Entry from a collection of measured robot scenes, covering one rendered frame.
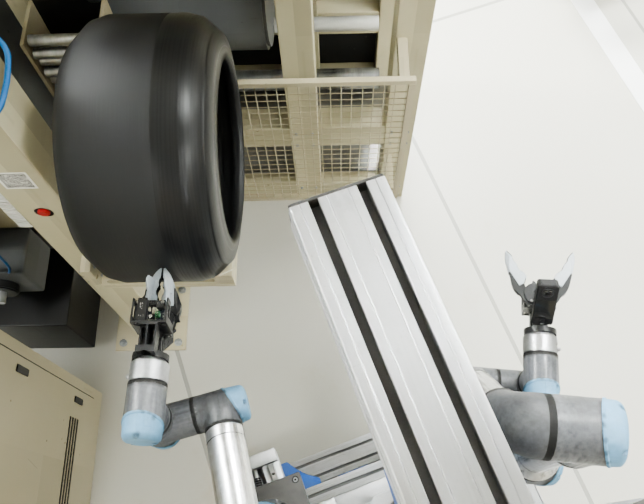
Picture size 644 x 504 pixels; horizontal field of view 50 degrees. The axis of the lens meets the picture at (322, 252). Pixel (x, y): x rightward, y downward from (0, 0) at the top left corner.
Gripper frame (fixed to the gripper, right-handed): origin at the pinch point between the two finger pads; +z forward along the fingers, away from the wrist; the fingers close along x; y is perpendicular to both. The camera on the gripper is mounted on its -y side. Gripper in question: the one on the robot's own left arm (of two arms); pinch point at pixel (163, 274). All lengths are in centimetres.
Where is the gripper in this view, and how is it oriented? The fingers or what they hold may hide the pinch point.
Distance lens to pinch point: 149.8
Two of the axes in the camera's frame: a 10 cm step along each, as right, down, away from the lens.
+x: -10.0, 0.2, 0.2
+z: -0.1, -8.7, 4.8
